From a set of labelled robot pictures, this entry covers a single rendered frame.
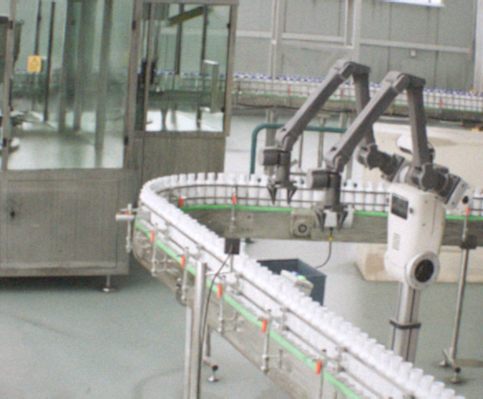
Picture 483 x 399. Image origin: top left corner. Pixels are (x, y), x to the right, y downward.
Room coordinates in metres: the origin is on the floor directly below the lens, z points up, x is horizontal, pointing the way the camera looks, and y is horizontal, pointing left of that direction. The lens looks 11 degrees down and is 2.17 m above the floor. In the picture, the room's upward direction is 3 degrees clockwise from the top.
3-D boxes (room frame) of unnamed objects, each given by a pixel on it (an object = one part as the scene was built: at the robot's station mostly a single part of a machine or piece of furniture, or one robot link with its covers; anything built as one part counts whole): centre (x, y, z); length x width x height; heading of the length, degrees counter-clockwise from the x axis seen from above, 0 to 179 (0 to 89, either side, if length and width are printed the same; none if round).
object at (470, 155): (8.59, -1.53, 0.59); 1.10 x 0.62 x 1.18; 94
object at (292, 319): (3.60, -0.21, 1.08); 0.06 x 0.06 x 0.17
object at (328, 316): (3.38, -0.31, 1.08); 0.06 x 0.06 x 0.17
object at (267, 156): (4.17, -0.11, 1.57); 0.12 x 0.09 x 0.12; 112
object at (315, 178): (3.75, -0.28, 1.57); 0.12 x 0.09 x 0.12; 112
